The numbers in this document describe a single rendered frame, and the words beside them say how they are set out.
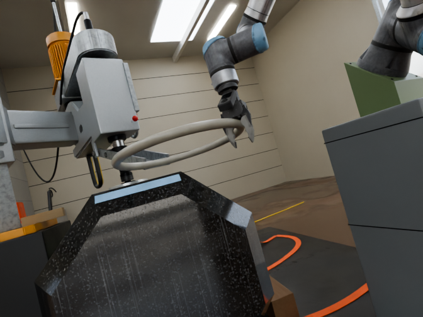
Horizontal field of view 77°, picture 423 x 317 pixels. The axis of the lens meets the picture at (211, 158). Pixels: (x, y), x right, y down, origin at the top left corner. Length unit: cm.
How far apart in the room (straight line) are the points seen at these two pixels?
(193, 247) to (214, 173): 600
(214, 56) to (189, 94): 631
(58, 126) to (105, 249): 125
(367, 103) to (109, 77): 125
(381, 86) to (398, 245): 59
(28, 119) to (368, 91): 187
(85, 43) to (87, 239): 105
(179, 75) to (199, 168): 249
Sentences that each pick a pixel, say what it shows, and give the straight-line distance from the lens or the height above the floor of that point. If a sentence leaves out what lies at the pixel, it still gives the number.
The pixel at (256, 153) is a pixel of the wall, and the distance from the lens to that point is 764.
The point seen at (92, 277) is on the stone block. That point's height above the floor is 57.
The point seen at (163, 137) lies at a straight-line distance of 75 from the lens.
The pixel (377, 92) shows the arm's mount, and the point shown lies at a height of 92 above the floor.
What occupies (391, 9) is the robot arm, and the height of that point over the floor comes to 119.
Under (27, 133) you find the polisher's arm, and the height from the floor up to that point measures 133.
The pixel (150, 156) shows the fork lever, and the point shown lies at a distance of 135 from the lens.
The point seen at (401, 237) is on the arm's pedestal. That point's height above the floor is 39.
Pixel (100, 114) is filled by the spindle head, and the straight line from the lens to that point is 152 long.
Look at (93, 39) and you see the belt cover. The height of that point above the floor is 164.
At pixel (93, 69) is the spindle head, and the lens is 161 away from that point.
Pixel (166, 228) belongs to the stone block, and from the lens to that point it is 99.
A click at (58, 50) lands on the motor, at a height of 196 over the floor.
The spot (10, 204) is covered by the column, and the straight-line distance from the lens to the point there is 187.
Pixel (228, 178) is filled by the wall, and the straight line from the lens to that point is 711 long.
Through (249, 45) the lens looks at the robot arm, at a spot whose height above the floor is 116.
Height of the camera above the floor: 79
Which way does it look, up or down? 3 degrees up
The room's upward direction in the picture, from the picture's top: 15 degrees counter-clockwise
